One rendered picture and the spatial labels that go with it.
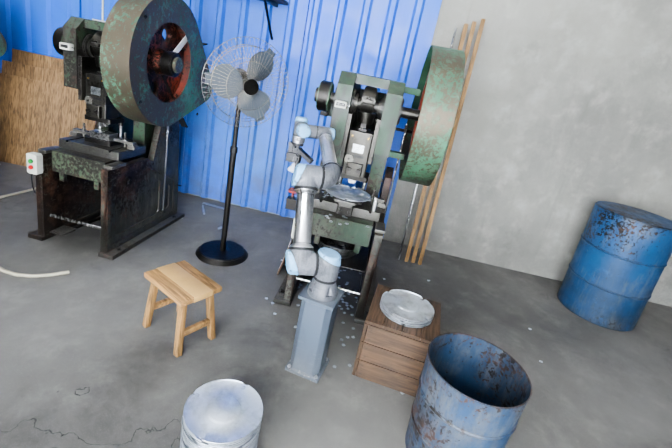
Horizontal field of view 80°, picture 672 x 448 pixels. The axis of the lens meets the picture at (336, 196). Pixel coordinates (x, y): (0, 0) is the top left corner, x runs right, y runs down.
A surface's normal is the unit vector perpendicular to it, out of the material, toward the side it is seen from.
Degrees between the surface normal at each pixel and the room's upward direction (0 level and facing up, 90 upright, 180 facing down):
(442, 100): 70
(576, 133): 90
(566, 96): 90
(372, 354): 90
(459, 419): 92
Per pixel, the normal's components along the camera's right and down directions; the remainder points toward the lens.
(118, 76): -0.21, 0.49
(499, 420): 0.10, 0.36
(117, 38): -0.11, 0.00
